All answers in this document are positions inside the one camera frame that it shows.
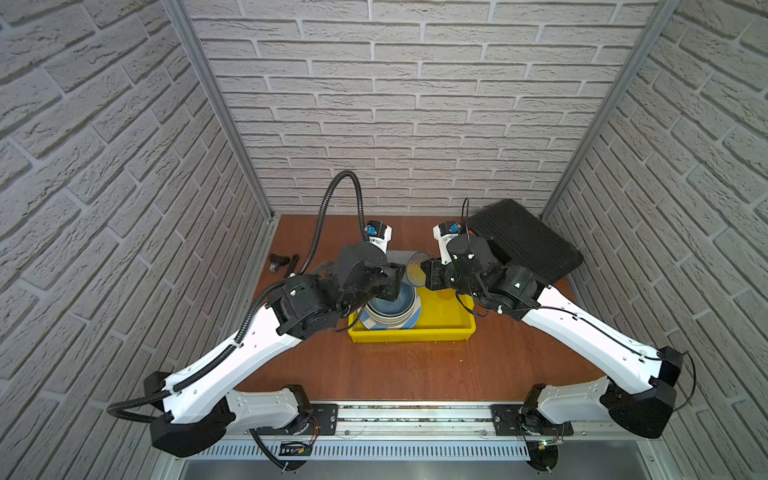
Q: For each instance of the dark blue ceramic bowl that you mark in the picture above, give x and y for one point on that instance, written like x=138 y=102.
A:
x=404 y=302

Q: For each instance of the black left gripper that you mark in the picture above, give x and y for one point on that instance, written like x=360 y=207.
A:
x=398 y=270

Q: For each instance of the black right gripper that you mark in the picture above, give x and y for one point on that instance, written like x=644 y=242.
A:
x=434 y=273

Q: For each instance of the yellow plastic bin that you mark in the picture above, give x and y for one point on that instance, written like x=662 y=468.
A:
x=438 y=317

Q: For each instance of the aluminium frame post left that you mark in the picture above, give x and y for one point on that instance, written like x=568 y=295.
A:
x=193 y=46

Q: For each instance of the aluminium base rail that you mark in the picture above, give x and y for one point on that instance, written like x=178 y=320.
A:
x=416 y=431

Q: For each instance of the aluminium frame post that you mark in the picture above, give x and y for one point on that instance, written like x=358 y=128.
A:
x=193 y=46
x=657 y=22

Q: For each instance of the aluminium frame post right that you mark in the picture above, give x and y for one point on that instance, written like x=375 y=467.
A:
x=657 y=22

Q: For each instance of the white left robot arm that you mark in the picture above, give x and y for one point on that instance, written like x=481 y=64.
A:
x=190 y=410

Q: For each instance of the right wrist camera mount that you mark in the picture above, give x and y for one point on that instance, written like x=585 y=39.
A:
x=443 y=233

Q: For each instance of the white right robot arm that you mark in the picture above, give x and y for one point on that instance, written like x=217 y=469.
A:
x=637 y=388

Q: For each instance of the black plastic tool case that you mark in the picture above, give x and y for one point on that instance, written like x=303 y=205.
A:
x=517 y=236

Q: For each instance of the grey translucent plastic cup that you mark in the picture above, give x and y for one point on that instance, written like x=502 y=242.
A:
x=414 y=275

